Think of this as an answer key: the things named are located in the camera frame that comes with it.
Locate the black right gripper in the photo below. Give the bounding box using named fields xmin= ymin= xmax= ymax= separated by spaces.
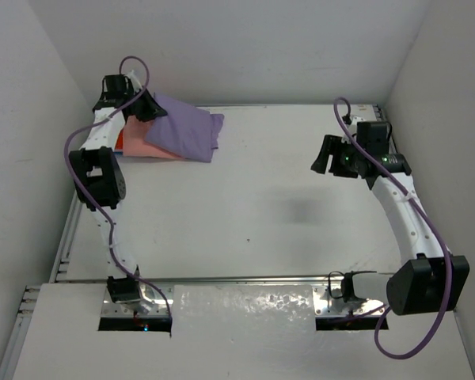
xmin=312 ymin=134 xmax=365 ymax=178

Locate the purple t-shirt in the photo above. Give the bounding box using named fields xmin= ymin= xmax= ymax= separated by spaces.
xmin=145 ymin=93 xmax=225 ymax=163

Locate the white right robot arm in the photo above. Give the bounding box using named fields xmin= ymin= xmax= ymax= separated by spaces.
xmin=311 ymin=116 xmax=469 ymax=315

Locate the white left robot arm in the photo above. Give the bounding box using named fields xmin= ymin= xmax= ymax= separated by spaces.
xmin=67 ymin=71 xmax=167 ymax=310

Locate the folded pink t-shirt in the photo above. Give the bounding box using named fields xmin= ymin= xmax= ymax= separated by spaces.
xmin=121 ymin=116 xmax=184 ymax=161

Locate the white foam front cover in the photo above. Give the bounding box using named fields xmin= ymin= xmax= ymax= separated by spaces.
xmin=14 ymin=283 xmax=473 ymax=379

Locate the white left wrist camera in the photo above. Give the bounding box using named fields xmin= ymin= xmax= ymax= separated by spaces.
xmin=126 ymin=70 xmax=143 ymax=88

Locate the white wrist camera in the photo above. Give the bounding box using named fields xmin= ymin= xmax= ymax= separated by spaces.
xmin=342 ymin=114 xmax=366 ymax=127
xmin=126 ymin=70 xmax=143 ymax=88

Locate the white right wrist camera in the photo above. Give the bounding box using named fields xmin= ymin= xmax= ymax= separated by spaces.
xmin=342 ymin=114 xmax=366 ymax=127

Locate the aluminium right table rail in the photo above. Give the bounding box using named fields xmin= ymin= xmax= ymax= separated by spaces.
xmin=374 ymin=104 xmax=427 ymax=246

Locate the aluminium table rail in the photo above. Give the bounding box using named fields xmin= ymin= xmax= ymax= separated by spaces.
xmin=374 ymin=104 xmax=427 ymax=246
xmin=48 ymin=192 xmax=103 ymax=283
xmin=55 ymin=272 xmax=389 ymax=287

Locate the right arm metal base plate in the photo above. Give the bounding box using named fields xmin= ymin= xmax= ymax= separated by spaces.
xmin=312 ymin=284 xmax=385 ymax=317

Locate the aluminium left table rail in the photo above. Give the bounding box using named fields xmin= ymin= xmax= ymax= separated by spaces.
xmin=48 ymin=192 xmax=103 ymax=283

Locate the aluminium front table rail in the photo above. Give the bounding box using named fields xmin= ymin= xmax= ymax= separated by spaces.
xmin=55 ymin=272 xmax=389 ymax=287

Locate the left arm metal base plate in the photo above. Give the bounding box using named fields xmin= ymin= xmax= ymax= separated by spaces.
xmin=101 ymin=284 xmax=174 ymax=318

